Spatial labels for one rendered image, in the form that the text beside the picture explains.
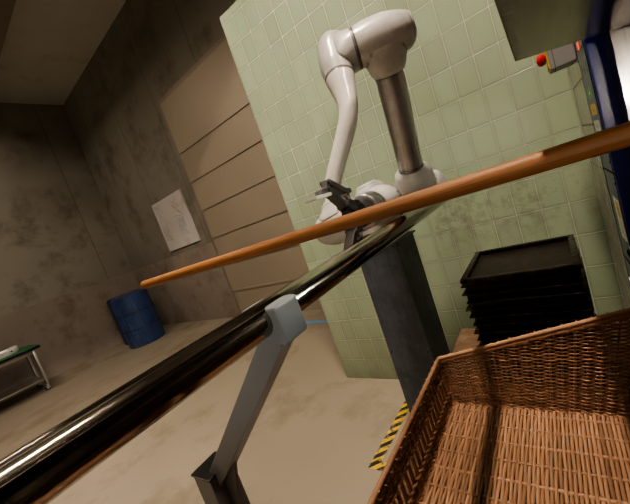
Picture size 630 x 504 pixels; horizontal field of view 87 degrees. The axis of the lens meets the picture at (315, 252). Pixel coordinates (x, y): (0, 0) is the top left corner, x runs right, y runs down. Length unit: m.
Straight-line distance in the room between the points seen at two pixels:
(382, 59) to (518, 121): 0.78
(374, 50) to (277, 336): 1.08
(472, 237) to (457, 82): 0.74
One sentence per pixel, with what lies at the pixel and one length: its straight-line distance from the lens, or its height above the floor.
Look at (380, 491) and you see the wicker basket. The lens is 0.74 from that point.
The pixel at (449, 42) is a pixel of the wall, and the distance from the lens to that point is 1.89.
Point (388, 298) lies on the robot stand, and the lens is 1.52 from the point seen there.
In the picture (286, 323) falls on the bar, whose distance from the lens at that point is 0.29.
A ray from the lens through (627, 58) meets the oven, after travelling 0.92.
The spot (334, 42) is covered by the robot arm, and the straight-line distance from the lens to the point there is 1.27.
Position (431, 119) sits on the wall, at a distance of 1.86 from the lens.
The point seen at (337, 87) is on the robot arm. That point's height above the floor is 1.58.
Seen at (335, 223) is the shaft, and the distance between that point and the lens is 0.67.
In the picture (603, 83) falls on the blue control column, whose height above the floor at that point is 1.28.
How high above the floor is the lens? 1.23
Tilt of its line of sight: 7 degrees down
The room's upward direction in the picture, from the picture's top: 19 degrees counter-clockwise
